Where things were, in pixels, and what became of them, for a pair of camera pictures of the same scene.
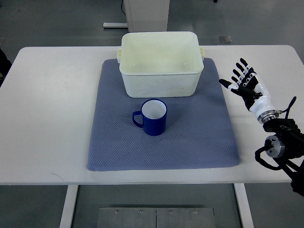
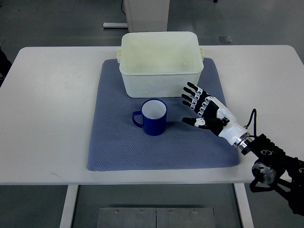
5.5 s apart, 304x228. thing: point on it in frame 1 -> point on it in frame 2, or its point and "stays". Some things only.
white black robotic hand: [249, 84] -> [215, 116]
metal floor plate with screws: [155, 217] stays
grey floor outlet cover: [225, 39] stays
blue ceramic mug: [152, 117] stays
